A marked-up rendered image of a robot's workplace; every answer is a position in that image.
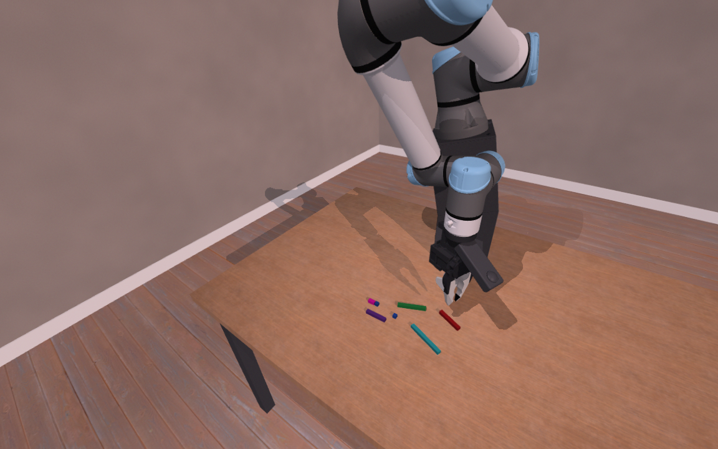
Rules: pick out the green rod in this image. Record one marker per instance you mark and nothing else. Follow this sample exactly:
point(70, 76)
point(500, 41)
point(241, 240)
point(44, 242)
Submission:
point(411, 306)

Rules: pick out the red rod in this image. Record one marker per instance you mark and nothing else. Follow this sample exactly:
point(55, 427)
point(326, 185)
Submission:
point(447, 318)

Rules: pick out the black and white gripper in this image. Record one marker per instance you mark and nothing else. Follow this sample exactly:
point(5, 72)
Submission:
point(443, 257)

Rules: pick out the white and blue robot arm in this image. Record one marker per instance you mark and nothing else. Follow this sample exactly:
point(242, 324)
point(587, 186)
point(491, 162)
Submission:
point(486, 55)

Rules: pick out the turquoise rod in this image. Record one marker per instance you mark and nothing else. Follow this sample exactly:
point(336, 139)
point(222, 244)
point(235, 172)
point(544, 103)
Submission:
point(426, 339)

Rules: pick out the purple rod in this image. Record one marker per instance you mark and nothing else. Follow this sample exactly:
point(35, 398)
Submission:
point(376, 315)

